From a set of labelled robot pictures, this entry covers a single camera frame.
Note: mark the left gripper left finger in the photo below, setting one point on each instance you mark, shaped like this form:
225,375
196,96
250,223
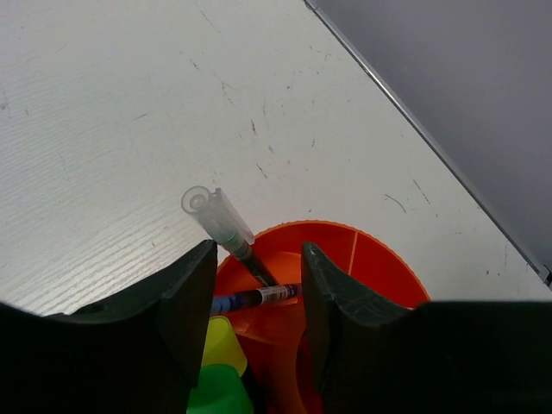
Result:
136,351

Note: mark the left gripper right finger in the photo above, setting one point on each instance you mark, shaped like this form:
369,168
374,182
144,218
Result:
371,355

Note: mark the yellow highlighter marker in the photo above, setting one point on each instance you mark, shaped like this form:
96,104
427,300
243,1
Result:
222,347

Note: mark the green highlighter marker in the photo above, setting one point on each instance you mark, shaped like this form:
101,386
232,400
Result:
219,390

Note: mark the orange round organizer container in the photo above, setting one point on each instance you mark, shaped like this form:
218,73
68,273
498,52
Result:
273,336

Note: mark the blue pen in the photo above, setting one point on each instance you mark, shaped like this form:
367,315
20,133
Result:
237,301

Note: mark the green pen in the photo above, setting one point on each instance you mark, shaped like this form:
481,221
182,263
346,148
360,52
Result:
213,211

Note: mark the aluminium table edge rail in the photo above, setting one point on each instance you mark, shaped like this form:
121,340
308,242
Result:
474,80

